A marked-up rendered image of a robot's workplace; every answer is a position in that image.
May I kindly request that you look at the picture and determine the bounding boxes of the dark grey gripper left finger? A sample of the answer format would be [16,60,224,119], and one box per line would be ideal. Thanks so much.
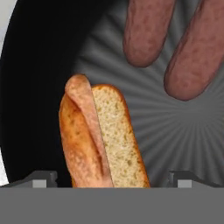
[4,170,59,189]

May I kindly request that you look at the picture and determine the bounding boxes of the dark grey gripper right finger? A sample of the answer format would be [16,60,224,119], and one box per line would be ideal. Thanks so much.
[166,170,222,189]

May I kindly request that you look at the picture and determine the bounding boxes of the black bowl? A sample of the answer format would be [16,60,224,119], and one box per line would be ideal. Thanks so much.
[0,0,224,189]

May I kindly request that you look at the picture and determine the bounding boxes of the golden brown hot dog bun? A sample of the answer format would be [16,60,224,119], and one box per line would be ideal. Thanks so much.
[59,73,151,189]

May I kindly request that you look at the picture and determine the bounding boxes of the reddish brown sausage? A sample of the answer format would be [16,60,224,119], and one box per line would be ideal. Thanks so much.
[122,0,178,68]
[163,0,224,102]

